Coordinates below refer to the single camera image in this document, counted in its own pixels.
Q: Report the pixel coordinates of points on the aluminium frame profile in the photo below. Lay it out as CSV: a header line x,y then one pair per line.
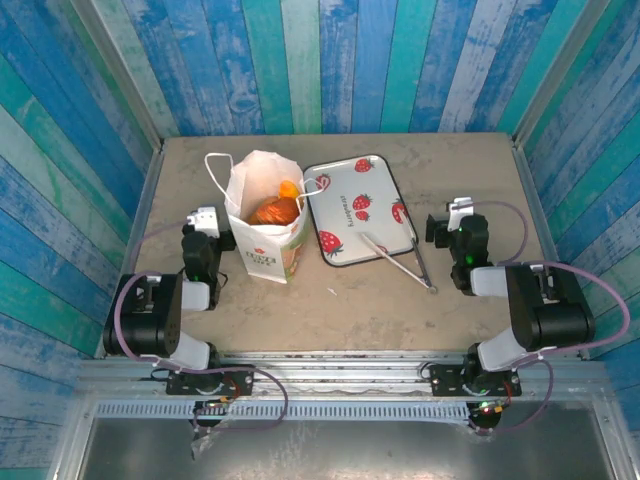
x,y
554,75
121,75

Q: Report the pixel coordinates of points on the metal tongs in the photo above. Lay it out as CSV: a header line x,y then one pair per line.
x,y
430,287

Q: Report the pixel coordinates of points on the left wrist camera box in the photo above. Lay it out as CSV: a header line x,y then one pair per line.
x,y
204,222

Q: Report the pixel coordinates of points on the white strawberry print tray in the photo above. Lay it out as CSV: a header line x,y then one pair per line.
x,y
380,185

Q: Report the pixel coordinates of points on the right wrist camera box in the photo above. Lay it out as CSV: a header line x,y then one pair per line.
x,y
459,212

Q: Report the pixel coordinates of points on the small electronics board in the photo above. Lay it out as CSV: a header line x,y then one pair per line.
x,y
212,407
487,410

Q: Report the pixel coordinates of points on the white printed paper bag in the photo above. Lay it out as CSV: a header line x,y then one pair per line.
x,y
260,250

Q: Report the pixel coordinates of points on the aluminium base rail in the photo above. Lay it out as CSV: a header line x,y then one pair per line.
x,y
340,372

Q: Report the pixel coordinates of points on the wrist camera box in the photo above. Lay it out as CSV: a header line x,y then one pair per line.
x,y
459,212
204,222

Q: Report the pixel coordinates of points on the yellow striped fake bread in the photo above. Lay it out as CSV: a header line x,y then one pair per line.
x,y
289,190

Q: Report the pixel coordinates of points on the grey metal plate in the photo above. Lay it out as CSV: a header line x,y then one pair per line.
x,y
350,450

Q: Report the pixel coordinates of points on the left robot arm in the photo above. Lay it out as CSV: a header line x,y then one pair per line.
x,y
145,320

